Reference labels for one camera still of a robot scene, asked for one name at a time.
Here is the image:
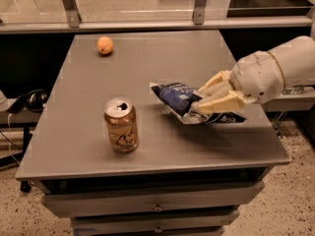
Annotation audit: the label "right metal bracket post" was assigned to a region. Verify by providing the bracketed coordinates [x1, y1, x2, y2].
[192, 0, 207, 25]

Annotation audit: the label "blue chip bag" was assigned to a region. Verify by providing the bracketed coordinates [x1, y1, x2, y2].
[150, 83, 246, 125]

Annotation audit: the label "orange soda can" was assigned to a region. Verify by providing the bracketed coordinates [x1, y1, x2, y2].
[104, 97, 138, 152]

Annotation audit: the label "orange fruit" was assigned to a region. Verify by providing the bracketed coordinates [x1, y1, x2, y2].
[96, 36, 113, 55]

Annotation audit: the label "grey lower drawer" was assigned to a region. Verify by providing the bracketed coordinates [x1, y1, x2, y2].
[71, 209, 239, 236]

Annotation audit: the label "black headphones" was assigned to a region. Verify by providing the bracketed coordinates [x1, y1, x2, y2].
[7, 89, 48, 114]

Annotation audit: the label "metal bracket post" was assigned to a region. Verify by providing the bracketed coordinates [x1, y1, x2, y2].
[192, 0, 207, 25]
[62, 0, 82, 29]

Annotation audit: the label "grey drawer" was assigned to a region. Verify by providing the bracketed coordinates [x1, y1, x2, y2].
[41, 181, 265, 217]
[71, 209, 239, 236]

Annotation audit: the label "left metal bracket post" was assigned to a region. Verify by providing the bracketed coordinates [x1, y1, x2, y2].
[62, 0, 82, 29]

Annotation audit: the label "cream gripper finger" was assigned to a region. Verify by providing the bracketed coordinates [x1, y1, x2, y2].
[191, 91, 245, 114]
[198, 70, 231, 92]

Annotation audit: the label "grey top drawer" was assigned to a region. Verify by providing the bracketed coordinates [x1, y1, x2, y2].
[41, 181, 265, 217]

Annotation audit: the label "white cable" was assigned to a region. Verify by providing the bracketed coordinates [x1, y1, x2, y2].
[6, 112, 22, 166]

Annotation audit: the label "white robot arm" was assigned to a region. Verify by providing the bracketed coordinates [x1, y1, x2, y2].
[191, 34, 315, 114]

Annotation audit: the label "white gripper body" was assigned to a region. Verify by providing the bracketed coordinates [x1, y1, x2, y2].
[230, 51, 284, 104]

